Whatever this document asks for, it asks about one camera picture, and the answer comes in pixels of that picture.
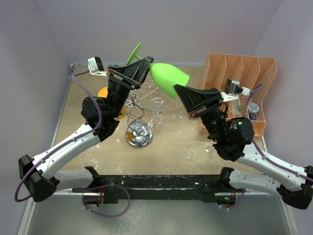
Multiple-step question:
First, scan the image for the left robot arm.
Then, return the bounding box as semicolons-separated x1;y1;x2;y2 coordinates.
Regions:
14;56;154;202

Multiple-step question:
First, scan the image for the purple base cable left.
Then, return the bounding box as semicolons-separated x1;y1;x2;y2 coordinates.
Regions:
81;181;133;218

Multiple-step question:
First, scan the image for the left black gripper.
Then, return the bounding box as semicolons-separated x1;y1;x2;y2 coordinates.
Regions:
106;57;153;118

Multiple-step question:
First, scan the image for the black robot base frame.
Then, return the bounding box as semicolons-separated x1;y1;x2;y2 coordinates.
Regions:
73;175;245;205

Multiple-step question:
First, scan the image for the green plastic goblet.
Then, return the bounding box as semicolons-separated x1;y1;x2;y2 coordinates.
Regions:
127;43;190;99

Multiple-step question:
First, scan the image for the clear tall glass back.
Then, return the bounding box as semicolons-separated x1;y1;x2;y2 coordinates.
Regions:
171;110;183;120

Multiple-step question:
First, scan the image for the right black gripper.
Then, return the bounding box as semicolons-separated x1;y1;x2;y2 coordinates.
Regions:
172;84;225;142

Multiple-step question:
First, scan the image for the clear wine glass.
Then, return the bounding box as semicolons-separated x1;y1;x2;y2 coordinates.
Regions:
204;145;218;160
148;96;167;135

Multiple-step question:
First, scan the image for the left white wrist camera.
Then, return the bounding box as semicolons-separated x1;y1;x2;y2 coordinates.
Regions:
88;56;108;77

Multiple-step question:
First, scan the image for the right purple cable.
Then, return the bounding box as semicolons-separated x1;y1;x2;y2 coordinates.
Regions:
242;84;313;182

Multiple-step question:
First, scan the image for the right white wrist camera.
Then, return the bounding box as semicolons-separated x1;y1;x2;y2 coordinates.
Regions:
221;79;251;102

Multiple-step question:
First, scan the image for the orange desk file organizer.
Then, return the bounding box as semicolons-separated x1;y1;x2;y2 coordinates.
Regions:
199;53;277;137

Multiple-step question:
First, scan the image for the chrome wine glass rack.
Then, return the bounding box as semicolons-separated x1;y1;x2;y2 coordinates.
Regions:
124;80;158;149

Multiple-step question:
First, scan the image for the orange plastic goblet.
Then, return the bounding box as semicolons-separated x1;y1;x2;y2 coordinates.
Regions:
98;87;126;120

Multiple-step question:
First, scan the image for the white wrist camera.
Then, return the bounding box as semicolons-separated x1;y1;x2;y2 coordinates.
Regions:
221;79;251;102
88;56;108;77

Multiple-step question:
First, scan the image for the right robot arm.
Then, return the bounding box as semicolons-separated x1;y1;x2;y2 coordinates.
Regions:
174;84;313;210

